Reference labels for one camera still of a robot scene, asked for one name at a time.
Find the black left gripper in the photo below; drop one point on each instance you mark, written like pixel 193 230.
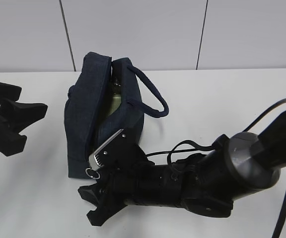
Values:
pixel 17 117

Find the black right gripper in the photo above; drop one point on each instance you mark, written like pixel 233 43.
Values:
pixel 141 183

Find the dark blue lunch bag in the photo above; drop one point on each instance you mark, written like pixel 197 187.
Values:
pixel 85 121

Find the green lid glass container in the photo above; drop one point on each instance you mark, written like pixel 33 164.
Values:
pixel 114 95

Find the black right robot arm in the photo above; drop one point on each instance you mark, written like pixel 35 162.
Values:
pixel 206 183

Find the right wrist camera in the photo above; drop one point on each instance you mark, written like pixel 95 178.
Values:
pixel 118 150

